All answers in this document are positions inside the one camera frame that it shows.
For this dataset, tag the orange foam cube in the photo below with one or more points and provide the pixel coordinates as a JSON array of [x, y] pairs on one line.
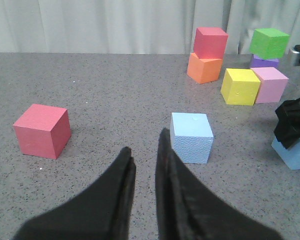
[[204, 70]]

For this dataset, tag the purple foam cube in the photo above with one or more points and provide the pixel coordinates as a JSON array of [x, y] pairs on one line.
[[257, 62]]

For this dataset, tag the green foam cube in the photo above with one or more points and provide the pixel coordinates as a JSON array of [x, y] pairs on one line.
[[269, 43]]

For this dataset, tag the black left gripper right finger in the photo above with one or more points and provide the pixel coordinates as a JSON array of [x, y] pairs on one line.
[[187, 210]]

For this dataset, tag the textured light blue foam cube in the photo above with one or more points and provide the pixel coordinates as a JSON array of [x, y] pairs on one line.
[[191, 137]]

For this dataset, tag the pink-red foam cube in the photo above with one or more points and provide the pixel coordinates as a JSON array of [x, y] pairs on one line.
[[43, 131]]

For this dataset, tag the red stacked foam cube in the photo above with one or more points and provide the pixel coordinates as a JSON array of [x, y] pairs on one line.
[[210, 42]]

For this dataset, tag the smooth light blue foam cube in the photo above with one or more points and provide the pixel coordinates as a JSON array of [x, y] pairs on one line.
[[290, 156]]

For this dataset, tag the pink foam cube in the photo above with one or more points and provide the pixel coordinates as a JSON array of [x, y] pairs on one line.
[[272, 86]]

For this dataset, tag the yellow foam cube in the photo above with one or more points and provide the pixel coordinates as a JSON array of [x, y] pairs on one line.
[[240, 86]]

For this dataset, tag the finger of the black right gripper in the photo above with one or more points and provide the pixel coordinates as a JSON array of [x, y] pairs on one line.
[[287, 130]]

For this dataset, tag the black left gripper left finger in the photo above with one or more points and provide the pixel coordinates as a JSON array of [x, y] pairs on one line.
[[100, 212]]

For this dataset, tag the white curtain backdrop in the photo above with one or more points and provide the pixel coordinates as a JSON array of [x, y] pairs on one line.
[[138, 26]]

